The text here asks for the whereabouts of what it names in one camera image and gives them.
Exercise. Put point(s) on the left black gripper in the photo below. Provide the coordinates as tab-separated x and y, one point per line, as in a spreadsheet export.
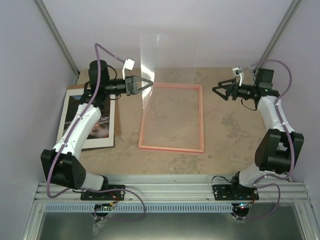
130	90

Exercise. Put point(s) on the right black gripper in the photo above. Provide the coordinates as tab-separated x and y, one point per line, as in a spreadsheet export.
231	89

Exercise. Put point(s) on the clear acrylic sheet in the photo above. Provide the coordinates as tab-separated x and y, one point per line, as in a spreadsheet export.
171	105

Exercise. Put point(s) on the pink wooden picture frame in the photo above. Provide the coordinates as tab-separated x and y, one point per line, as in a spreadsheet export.
201	148

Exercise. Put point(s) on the landscape photo print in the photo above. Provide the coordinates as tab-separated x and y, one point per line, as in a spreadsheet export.
105	125

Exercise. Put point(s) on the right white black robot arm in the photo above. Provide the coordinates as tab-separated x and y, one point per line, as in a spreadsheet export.
278	152

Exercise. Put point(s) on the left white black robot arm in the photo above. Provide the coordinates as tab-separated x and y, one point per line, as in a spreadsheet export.
61	165

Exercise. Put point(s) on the brown cardboard backing board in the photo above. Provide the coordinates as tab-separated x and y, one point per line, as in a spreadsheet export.
116	112

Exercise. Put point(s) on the right controller circuit board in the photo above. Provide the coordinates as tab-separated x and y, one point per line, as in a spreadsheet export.
243	205

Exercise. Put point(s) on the controller circuit board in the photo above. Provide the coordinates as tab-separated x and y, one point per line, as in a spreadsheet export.
243	205
105	206

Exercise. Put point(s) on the left controller circuit board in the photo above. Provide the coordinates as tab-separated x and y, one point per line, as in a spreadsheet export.
105	206

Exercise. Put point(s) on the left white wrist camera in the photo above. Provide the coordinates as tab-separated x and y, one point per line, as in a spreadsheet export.
128	65

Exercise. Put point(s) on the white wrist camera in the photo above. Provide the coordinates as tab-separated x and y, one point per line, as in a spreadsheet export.
238	72
128	65

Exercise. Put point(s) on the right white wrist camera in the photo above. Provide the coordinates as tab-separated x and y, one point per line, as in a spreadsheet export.
238	72

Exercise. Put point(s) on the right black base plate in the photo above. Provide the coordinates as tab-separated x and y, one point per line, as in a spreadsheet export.
228	192

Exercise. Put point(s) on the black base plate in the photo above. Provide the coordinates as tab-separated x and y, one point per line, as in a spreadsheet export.
113	196
228	192

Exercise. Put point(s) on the aluminium mounting rail bed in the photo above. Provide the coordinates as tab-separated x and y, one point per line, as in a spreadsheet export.
196	188

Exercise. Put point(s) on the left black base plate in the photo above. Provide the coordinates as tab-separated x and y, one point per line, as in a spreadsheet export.
113	196

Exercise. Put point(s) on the right aluminium corner post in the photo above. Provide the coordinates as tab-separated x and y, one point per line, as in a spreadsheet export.
293	7

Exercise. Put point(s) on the aluminium corner post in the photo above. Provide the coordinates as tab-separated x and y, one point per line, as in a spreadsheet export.
293	7
55	32

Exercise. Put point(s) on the left aluminium corner post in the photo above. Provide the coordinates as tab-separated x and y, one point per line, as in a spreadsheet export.
55	32

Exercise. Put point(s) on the slotted blue cable duct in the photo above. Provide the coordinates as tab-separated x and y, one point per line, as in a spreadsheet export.
139	208

